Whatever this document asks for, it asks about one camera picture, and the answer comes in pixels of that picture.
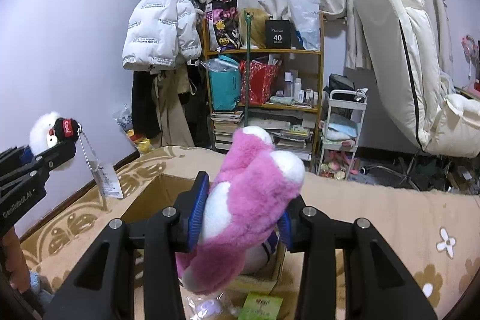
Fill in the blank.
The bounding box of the white fluffy penguin plush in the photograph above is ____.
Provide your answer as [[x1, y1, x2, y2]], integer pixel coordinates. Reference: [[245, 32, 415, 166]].
[[28, 112, 82, 171]]

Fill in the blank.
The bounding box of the pink white flower plush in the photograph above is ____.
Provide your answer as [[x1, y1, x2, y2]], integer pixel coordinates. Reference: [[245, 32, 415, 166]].
[[176, 126, 305, 295]]

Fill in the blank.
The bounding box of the dark navy plush toy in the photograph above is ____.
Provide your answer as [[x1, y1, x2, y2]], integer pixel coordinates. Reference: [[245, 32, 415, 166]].
[[241, 231, 278, 275]]

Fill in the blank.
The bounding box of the person's left hand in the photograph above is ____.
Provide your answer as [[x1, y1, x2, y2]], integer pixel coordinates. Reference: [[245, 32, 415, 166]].
[[1, 227, 30, 293]]

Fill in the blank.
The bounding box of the beige patterned carpet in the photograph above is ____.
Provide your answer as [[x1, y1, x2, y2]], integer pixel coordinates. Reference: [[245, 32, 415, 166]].
[[22, 147, 479, 319]]

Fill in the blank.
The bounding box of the bag of toys on floor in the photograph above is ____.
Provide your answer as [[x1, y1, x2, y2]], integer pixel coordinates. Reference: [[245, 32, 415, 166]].
[[113, 104, 153, 154]]

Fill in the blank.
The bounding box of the cardboard box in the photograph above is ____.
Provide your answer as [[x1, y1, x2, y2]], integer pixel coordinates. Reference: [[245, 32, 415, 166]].
[[123, 174, 285, 294]]

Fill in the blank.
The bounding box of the beige trench coat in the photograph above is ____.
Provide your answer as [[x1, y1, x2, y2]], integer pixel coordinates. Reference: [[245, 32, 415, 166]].
[[151, 65, 194, 147]]

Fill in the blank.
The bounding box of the white rolling cart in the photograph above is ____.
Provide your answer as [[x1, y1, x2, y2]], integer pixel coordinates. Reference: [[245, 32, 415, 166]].
[[315, 88, 368, 180]]

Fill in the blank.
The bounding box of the white puffer jacket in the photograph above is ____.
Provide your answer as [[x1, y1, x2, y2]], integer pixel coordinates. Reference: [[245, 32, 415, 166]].
[[122, 0, 202, 74]]

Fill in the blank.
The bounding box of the stack of books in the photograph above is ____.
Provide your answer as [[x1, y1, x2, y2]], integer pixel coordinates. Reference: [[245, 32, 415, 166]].
[[211, 110, 244, 151]]

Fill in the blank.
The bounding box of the teal shopping bag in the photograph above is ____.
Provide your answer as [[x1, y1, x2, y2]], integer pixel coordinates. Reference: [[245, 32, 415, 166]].
[[208, 55, 241, 111]]

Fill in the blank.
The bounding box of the colourful cartoon bag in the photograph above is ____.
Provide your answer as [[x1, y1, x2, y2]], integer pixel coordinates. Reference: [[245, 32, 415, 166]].
[[205, 0, 242, 52]]

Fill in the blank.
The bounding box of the red gift bag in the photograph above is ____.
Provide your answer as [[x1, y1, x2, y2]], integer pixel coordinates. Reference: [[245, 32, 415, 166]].
[[250, 60, 280, 105]]

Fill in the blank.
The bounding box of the wooden bookshelf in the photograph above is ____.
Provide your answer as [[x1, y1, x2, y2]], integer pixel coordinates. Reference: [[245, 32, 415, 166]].
[[202, 8, 323, 164]]

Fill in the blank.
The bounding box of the green pole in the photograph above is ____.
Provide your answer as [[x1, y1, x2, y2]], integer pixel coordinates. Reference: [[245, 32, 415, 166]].
[[244, 11, 253, 127]]

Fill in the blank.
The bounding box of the cream folded mattress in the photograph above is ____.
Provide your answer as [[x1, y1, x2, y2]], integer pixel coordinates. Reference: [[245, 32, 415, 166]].
[[354, 0, 479, 158]]

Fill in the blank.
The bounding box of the blonde wig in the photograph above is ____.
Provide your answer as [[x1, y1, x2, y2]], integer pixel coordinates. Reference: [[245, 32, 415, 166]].
[[238, 7, 271, 48]]

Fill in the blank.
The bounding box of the black box with 40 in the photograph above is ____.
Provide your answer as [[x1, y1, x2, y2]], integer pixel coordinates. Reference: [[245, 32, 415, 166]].
[[265, 19, 291, 49]]

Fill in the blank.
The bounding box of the white plastic bag on shelf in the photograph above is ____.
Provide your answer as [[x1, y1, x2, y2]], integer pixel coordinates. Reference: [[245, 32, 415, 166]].
[[289, 0, 320, 51]]

